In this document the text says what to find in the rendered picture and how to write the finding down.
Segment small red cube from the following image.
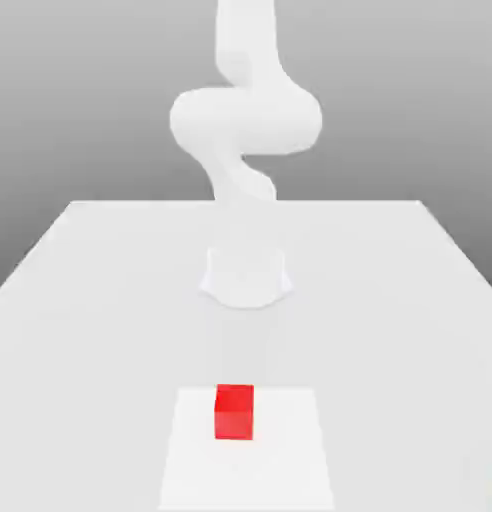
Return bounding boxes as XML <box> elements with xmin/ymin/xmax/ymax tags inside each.
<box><xmin>213</xmin><ymin>383</ymin><xmax>255</xmax><ymax>442</ymax></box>

